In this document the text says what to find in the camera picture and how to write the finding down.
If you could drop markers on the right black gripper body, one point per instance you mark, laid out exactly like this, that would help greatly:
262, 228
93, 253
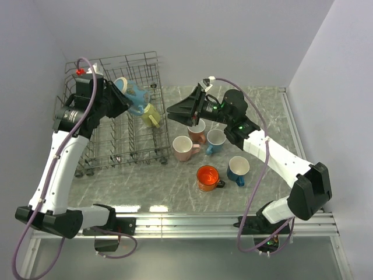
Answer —
213, 111

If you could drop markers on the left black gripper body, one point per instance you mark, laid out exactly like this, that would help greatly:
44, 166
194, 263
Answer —
101, 104

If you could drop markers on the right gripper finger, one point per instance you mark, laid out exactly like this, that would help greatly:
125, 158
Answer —
190, 104
188, 120

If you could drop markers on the light blue yellow-inside mug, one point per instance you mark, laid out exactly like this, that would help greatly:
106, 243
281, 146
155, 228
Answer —
138, 95

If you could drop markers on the pale yellow mug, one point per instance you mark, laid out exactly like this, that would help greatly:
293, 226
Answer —
151, 116

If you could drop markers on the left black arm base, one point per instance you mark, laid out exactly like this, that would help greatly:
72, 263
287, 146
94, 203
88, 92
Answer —
125, 225

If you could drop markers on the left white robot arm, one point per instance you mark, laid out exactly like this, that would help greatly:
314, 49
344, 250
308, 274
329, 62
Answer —
48, 211

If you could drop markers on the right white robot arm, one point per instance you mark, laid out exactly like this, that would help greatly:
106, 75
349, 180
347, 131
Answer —
309, 183

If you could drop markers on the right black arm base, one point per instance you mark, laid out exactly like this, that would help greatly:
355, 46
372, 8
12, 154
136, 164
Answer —
250, 226

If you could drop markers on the salmon pink mug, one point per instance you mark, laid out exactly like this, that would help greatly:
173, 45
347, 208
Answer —
197, 133

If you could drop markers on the light pink mug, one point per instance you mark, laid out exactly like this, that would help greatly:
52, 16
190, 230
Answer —
184, 148

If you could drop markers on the blue patterned mug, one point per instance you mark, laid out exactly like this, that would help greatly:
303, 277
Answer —
215, 141

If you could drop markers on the dark blue white-inside mug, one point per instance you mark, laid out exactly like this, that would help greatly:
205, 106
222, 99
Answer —
237, 168

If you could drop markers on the orange enamel mug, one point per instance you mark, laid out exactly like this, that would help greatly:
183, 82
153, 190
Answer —
208, 178

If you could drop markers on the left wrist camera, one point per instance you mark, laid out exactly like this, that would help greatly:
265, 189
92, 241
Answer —
95, 68

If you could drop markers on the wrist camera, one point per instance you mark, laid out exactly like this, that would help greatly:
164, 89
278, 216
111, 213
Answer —
95, 68
206, 83

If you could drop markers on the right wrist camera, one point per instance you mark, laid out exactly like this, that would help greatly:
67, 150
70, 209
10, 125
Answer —
206, 83

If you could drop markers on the grey wire dish rack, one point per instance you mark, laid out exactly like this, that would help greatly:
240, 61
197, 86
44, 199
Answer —
127, 139

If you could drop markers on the aluminium mounting rail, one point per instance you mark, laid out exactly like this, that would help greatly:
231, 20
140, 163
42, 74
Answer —
201, 225

